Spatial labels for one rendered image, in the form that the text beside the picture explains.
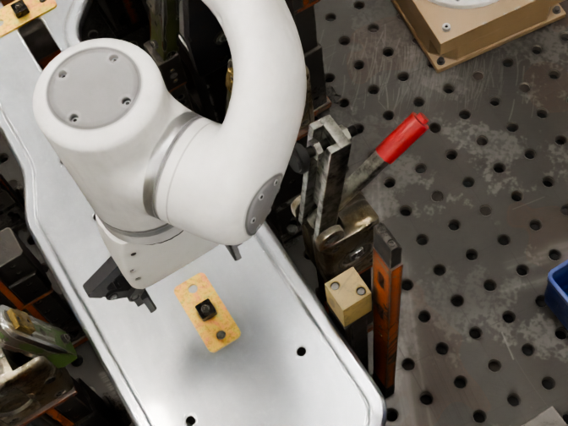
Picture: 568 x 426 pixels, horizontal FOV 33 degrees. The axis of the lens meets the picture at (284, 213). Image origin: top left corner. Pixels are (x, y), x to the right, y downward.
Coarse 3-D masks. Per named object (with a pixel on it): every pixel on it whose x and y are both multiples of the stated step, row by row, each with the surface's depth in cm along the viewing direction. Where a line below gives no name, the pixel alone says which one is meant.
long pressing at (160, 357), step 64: (64, 0) 118; (0, 64) 115; (0, 128) 112; (64, 192) 107; (64, 256) 103; (256, 256) 102; (128, 320) 100; (256, 320) 98; (320, 320) 98; (128, 384) 97; (192, 384) 96; (256, 384) 96; (320, 384) 95
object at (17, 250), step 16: (0, 240) 106; (16, 240) 106; (0, 256) 105; (16, 256) 105; (32, 256) 111; (0, 272) 106; (16, 272) 108; (32, 272) 110; (0, 288) 108; (16, 288) 110; (32, 288) 112; (48, 288) 114; (0, 304) 111; (16, 304) 113; (32, 304) 116; (48, 304) 118; (64, 304) 126; (48, 320) 122; (64, 320) 124; (80, 336) 130
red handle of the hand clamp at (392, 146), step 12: (408, 120) 90; (420, 120) 90; (396, 132) 91; (408, 132) 90; (420, 132) 90; (384, 144) 91; (396, 144) 91; (408, 144) 91; (372, 156) 92; (384, 156) 91; (396, 156) 91; (360, 168) 93; (372, 168) 92; (348, 180) 93; (360, 180) 93; (348, 192) 93; (312, 216) 95
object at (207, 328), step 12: (204, 276) 101; (180, 288) 100; (204, 288) 100; (180, 300) 100; (192, 300) 100; (204, 300) 99; (216, 300) 100; (192, 312) 99; (216, 312) 99; (228, 312) 99; (204, 324) 99; (216, 324) 98; (228, 324) 98; (204, 336) 98; (228, 336) 98; (216, 348) 97
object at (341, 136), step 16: (320, 128) 83; (336, 128) 83; (352, 128) 84; (320, 144) 83; (336, 144) 82; (304, 160) 81; (320, 160) 87; (336, 160) 83; (304, 176) 90; (320, 176) 89; (336, 176) 86; (304, 192) 92; (320, 192) 88; (336, 192) 88; (304, 208) 95; (320, 208) 90; (336, 208) 91; (320, 224) 92
